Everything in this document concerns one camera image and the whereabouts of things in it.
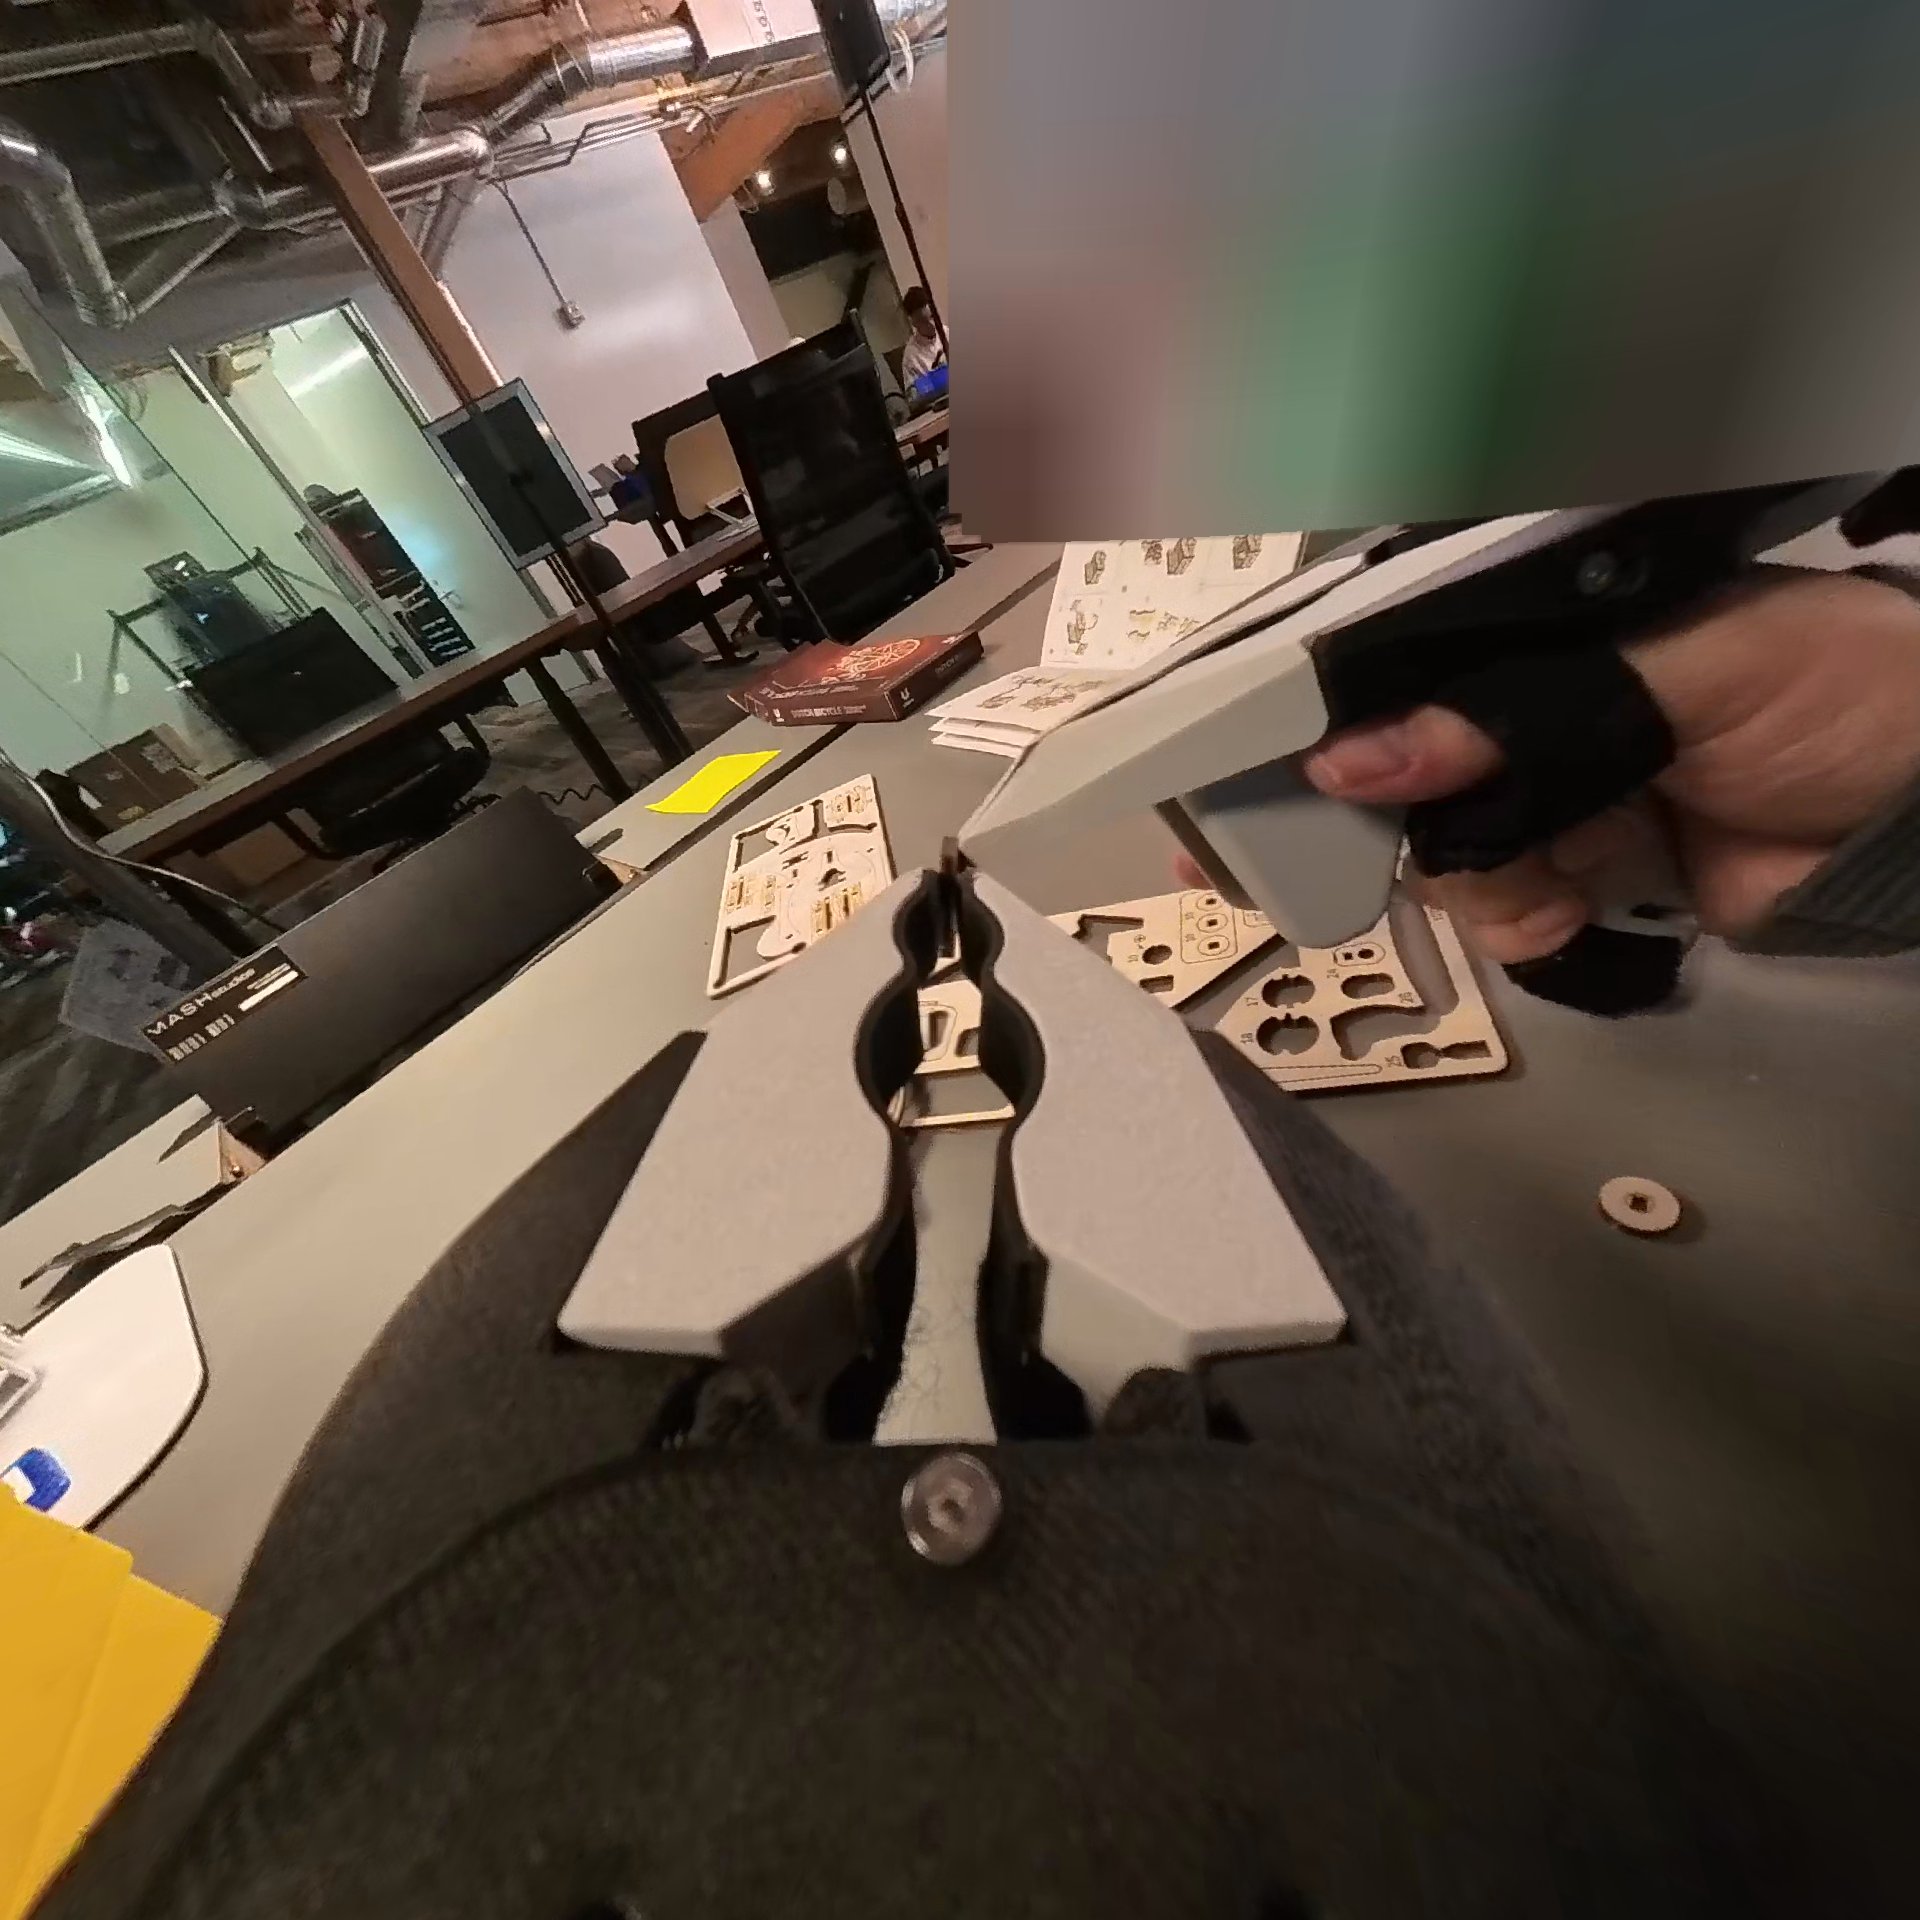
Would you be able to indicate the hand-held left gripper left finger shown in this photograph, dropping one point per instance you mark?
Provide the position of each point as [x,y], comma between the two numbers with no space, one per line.
[719,1186]

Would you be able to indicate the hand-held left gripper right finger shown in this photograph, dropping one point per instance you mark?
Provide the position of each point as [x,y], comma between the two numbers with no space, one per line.
[1169,1198]

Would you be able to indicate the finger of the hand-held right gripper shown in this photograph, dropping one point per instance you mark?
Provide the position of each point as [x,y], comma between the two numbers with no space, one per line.
[1139,753]

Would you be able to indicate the wooden parts sheet with holes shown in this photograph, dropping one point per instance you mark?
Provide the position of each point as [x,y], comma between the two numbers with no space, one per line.
[1350,1035]

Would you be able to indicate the person's right forearm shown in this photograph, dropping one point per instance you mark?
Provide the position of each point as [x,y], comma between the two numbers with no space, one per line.
[1876,902]

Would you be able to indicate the wooden parts sheet with engraving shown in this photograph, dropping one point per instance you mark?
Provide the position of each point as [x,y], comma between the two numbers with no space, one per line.
[778,902]

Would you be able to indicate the brown model kit box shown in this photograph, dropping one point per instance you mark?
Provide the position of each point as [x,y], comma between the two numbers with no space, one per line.
[858,676]

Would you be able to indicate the person's right hand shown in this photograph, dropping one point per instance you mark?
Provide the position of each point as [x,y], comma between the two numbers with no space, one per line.
[1771,753]

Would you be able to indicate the white instruction booklet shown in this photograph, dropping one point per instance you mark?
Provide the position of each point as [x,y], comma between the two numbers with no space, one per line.
[1139,601]

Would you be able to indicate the black case with label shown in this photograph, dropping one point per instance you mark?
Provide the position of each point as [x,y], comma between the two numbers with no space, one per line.
[419,944]

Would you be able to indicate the yellow sticky note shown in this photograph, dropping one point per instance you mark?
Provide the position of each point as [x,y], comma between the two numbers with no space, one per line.
[714,782]

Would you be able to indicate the black mesh office chair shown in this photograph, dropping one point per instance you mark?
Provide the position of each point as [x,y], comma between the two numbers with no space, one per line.
[826,481]

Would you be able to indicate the round wooden washer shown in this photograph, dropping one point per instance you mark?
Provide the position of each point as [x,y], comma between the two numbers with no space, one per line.
[1613,1208]

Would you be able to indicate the chair with tan back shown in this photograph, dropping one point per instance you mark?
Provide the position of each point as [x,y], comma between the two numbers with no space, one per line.
[699,466]

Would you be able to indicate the long dark wooden desk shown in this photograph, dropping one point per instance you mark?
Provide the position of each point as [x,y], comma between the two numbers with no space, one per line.
[451,662]

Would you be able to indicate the grey printed board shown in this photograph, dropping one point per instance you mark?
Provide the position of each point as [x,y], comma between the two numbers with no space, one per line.
[128,981]

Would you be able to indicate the black cabinet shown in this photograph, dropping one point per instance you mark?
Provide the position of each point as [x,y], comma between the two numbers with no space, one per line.
[294,681]

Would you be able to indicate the framed screen on stand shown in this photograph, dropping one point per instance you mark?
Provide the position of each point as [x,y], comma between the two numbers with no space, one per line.
[510,466]

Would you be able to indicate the small blue and white item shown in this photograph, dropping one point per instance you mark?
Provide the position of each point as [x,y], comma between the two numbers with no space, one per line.
[36,1477]

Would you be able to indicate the black speaker on stand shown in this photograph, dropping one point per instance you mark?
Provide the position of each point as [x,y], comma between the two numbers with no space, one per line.
[854,36]

